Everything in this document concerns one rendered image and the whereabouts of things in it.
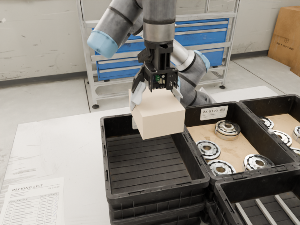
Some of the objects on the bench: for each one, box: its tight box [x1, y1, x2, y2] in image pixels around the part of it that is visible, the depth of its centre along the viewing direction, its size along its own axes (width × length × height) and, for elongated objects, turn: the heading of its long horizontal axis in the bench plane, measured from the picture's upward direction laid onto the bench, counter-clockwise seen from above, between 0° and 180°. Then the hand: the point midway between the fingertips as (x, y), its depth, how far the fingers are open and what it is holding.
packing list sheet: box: [0, 177, 65, 225], centre depth 85 cm, size 33×23×1 cm
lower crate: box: [108, 201, 205, 225], centre depth 92 cm, size 40×30×12 cm
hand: (155, 105), depth 71 cm, fingers closed on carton, 14 cm apart
